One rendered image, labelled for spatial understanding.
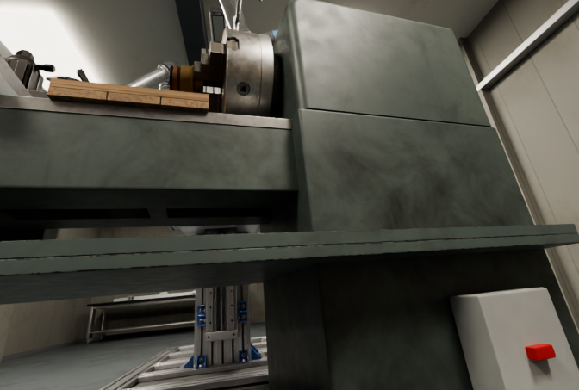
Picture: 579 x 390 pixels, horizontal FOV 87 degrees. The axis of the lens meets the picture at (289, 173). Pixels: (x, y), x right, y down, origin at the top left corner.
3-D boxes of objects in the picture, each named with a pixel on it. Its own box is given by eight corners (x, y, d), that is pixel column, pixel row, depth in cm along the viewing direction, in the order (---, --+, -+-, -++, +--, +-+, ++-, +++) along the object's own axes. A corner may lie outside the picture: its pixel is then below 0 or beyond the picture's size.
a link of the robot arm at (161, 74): (191, 65, 175) (118, 103, 145) (187, 77, 183) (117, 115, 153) (177, 49, 174) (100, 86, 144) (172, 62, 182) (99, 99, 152)
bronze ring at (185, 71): (202, 80, 96) (171, 77, 94) (204, 59, 88) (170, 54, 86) (202, 105, 93) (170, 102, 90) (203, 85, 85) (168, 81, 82)
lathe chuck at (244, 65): (243, 151, 106) (242, 70, 113) (262, 114, 77) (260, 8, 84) (216, 150, 103) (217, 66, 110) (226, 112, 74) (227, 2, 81)
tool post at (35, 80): (36, 108, 85) (44, 78, 89) (23, 90, 78) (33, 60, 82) (3, 105, 83) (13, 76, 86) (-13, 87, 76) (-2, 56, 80)
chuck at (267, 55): (252, 151, 107) (252, 71, 114) (276, 116, 78) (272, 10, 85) (243, 151, 106) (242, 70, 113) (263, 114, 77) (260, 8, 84)
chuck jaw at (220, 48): (232, 72, 92) (238, 40, 82) (233, 84, 89) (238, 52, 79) (194, 67, 88) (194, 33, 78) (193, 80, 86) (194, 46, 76)
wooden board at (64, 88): (202, 172, 98) (202, 161, 100) (208, 108, 67) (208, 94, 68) (96, 170, 89) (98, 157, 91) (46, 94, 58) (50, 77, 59)
